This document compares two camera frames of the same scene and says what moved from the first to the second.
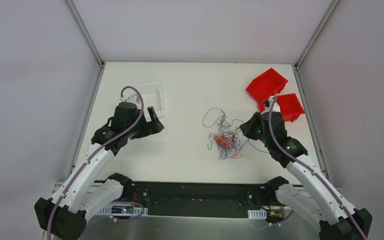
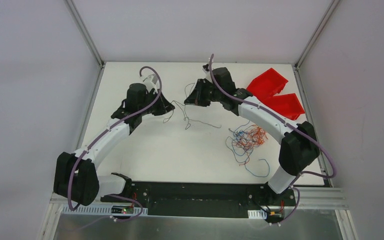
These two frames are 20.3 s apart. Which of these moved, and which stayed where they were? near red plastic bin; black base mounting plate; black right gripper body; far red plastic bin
Moved: black right gripper body
Stayed: far red plastic bin; near red plastic bin; black base mounting plate
